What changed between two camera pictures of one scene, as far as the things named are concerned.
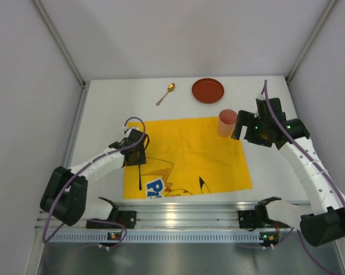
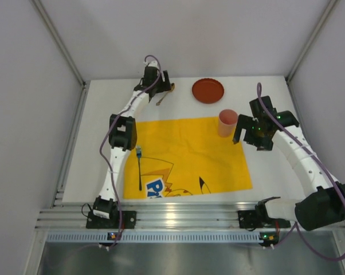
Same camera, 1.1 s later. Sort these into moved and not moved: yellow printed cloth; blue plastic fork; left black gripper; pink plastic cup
Moved: left black gripper
Not moved: yellow printed cloth; blue plastic fork; pink plastic cup
